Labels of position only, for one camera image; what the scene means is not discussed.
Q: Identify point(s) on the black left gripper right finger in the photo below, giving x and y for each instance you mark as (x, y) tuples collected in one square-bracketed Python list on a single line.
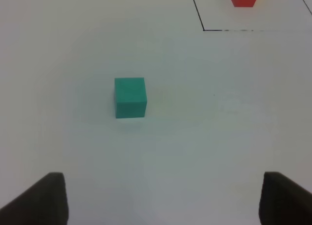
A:
[(284, 202)]

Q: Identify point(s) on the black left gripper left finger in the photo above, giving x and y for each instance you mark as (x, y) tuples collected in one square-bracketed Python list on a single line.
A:
[(44, 203)]

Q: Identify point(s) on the teal cube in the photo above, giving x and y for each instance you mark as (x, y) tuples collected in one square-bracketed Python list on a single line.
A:
[(130, 97)]

